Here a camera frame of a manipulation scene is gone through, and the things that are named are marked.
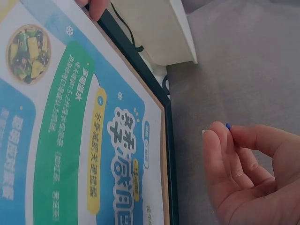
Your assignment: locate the person's right hand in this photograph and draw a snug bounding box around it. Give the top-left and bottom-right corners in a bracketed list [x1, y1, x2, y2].
[202, 121, 300, 225]

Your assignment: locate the person's left hand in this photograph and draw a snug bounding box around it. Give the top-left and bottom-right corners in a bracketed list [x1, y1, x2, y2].
[76, 0, 110, 22]

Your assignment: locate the printed colourful poster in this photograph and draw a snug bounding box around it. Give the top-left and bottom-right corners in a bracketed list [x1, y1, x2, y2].
[0, 0, 164, 225]

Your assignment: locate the black framed cork board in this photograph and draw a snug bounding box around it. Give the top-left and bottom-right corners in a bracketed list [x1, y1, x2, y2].
[83, 4, 181, 225]

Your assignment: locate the white box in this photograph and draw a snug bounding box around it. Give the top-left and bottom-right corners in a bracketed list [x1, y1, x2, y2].
[109, 0, 199, 66]

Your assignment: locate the black cable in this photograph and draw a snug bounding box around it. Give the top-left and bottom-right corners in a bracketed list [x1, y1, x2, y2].
[109, 1, 170, 97]

